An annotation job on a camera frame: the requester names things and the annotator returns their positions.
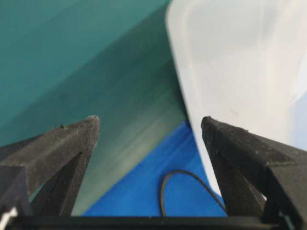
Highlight translucent plastic tool box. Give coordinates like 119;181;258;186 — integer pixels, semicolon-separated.
165;0;307;193

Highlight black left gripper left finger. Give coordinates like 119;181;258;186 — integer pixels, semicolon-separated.
0;115;100;216

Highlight thin black cable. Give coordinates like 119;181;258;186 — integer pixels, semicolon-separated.
160;170;228;218

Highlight blue mat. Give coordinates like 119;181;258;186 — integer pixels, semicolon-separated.
84;121;227;217

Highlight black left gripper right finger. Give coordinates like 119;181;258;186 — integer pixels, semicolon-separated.
201;116;307;230

